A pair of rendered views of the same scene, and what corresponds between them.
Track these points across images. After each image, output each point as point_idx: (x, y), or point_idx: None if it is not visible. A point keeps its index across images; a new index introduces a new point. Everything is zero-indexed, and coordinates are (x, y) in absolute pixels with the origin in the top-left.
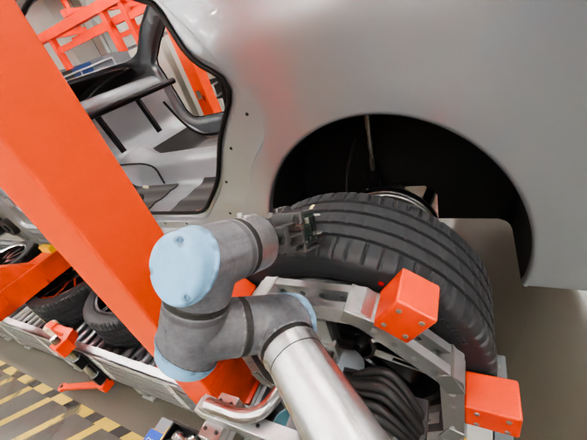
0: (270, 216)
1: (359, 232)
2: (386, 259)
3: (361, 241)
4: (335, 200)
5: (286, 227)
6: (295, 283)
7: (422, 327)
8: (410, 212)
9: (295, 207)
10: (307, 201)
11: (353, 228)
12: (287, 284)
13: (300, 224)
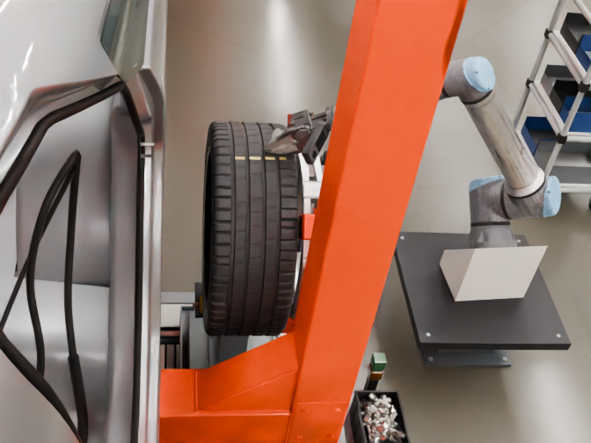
0: (308, 127)
1: (266, 130)
2: (280, 125)
3: (271, 132)
4: (229, 144)
5: (325, 107)
6: (304, 170)
7: None
8: (224, 121)
9: (229, 177)
10: (225, 165)
11: (263, 132)
12: (307, 173)
13: (312, 112)
